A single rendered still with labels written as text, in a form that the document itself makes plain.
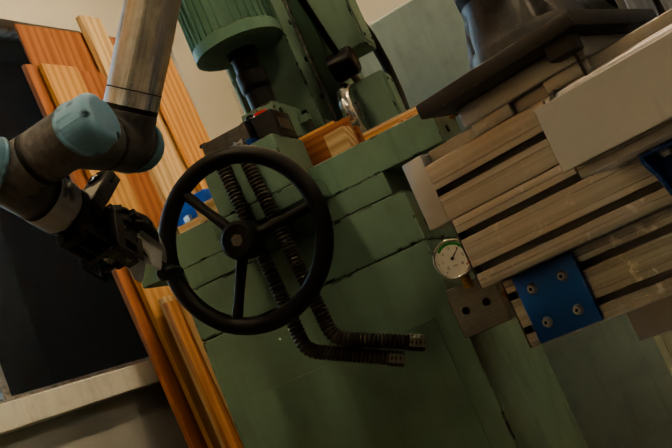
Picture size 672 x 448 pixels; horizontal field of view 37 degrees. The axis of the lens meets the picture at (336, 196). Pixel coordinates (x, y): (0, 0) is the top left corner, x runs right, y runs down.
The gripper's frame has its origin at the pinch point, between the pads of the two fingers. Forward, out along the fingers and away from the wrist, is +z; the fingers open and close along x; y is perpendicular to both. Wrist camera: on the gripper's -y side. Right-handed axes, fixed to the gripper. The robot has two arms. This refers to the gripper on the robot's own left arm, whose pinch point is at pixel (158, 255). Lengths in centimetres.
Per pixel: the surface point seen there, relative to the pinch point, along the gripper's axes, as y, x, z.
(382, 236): -1.4, 25.6, 26.4
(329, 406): 16.6, 4.1, 35.5
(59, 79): -170, -86, 87
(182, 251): -14.6, -7.6, 18.8
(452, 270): 11.0, 34.6, 26.1
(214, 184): -14.2, 7.4, 8.4
